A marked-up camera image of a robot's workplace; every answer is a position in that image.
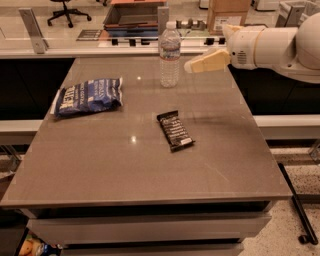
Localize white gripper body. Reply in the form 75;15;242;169
226;26;264;70

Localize clear plastic water bottle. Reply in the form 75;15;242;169
159;21;181;88

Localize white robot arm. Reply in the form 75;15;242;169
184;13;320;84

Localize brown cardboard box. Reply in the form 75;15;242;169
207;0;251;35

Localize black snack bar wrapper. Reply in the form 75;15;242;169
157;110;194;152

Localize grey open tray box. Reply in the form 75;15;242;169
103;0;168;28

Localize blue chip bag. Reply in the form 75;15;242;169
51;78;123;118

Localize black office chair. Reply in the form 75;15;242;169
47;0;92;28

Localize grey table drawer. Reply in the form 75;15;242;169
28;212;271;245

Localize black floor bar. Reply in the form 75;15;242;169
278;163;320;245

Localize colourful snack bag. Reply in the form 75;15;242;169
17;232;62;256

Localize grey metal right bracket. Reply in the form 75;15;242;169
276;4;305;27

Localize grey metal bracket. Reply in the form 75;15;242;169
276;4;305;27
19;8;48;54
157;6;169;35

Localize grey metal middle bracket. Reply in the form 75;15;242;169
157;6;169;35

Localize grey metal left bracket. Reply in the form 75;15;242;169
19;8;48;54

